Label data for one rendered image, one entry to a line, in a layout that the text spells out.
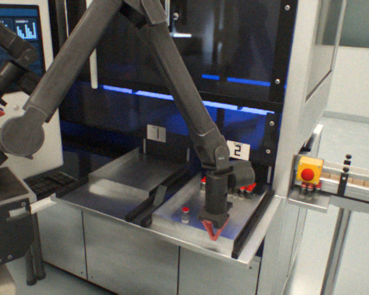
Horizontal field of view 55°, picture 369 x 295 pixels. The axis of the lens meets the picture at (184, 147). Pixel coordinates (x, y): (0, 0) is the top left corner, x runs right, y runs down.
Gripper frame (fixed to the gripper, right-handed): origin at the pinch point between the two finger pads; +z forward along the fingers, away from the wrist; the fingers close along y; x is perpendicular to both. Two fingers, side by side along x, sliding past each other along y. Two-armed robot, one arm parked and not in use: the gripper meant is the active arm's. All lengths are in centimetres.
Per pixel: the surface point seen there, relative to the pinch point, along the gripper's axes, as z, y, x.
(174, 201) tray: 1.3, 14.3, 19.7
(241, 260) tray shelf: 2.9, -2.2, -8.8
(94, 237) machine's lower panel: 50, 38, 77
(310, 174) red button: -8.8, 33.9, -19.4
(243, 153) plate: -10.3, 37.8, 4.2
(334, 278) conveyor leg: 42, 51, -33
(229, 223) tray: 2.7, 12.2, -0.5
